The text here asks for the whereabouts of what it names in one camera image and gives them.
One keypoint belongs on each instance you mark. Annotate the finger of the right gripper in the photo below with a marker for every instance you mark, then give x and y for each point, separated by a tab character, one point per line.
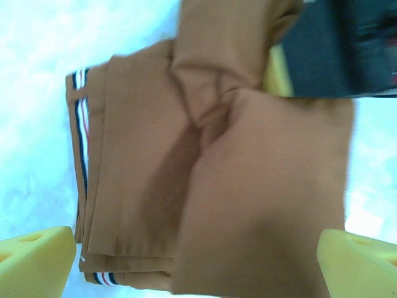
277	74

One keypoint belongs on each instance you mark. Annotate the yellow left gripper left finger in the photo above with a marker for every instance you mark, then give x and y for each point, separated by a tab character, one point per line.
34	267

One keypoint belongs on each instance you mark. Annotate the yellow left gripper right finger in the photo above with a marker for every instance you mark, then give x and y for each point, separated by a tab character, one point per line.
363	270

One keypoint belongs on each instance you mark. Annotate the brown long pants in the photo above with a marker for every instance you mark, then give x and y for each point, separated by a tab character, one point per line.
248	186

